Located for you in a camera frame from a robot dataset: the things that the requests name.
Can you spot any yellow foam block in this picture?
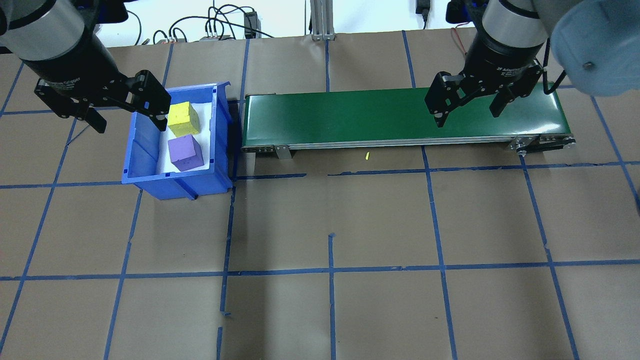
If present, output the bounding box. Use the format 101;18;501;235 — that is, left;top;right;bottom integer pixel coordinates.
167;101;201;137

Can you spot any purple foam block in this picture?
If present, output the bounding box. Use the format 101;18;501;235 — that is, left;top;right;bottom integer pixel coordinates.
167;134;205;172

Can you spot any blue plastic bin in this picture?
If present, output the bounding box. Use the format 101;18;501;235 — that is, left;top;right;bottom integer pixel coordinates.
121;81;234;201

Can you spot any white foam liner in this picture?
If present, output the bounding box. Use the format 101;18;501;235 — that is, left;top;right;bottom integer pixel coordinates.
156;100;217;175

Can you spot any white work table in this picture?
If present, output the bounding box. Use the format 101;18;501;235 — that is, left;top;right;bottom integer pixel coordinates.
336;0;481;36
102;0;312;49

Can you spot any green conveyor belt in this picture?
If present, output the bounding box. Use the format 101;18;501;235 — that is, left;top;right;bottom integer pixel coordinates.
241;81;577;161

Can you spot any red conveyor wire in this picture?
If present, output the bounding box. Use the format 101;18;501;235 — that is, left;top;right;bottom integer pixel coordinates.
451;27;470;57

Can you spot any black cable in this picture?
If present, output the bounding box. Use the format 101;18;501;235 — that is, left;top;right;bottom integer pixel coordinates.
167;4;275;40

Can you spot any aluminium frame post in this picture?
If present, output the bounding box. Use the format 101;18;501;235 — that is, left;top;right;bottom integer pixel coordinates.
309;0;337;42

